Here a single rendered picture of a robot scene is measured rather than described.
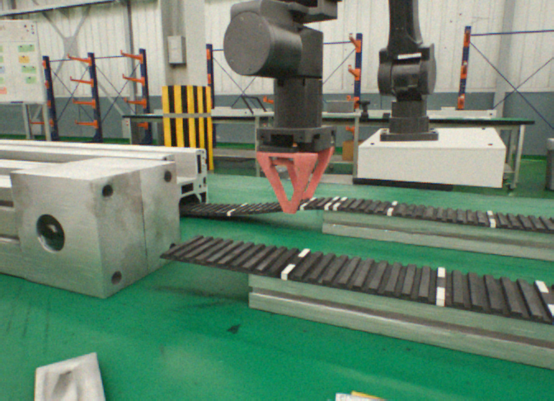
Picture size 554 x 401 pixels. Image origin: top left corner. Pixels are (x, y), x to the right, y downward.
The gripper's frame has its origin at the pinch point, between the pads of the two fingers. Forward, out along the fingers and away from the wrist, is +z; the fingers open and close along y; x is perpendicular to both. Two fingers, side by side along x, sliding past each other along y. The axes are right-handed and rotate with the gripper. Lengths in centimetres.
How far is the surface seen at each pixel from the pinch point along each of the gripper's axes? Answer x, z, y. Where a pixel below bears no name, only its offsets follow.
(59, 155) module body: -33.9, -4.8, 5.0
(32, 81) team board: -468, -42, -316
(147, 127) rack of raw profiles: -639, 39, -721
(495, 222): 21.6, -0.4, 2.4
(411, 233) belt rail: 13.8, 2.0, 1.3
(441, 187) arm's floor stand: 16.6, 4.0, -36.7
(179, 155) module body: -18.9, -4.6, -2.2
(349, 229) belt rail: 7.1, 2.2, 2.0
